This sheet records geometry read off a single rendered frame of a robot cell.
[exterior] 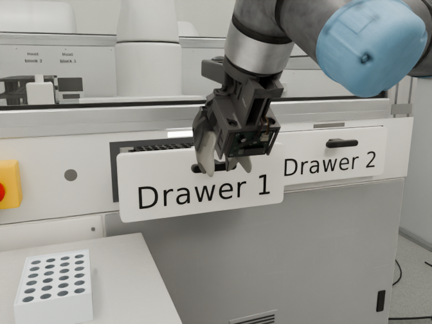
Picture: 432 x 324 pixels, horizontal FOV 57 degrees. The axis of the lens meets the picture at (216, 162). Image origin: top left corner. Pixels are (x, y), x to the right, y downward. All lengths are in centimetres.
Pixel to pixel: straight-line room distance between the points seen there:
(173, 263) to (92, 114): 34
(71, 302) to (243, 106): 31
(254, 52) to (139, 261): 38
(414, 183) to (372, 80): 242
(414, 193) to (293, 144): 198
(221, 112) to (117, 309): 28
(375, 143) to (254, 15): 60
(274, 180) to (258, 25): 36
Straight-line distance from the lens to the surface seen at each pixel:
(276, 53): 44
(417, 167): 272
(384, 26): 33
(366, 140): 94
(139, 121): 73
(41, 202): 75
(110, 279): 62
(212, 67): 54
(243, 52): 44
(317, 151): 87
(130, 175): 63
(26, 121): 72
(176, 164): 64
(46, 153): 73
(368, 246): 106
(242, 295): 93
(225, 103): 50
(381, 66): 34
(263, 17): 42
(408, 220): 283
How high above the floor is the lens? 106
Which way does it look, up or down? 13 degrees down
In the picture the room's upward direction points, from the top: straight up
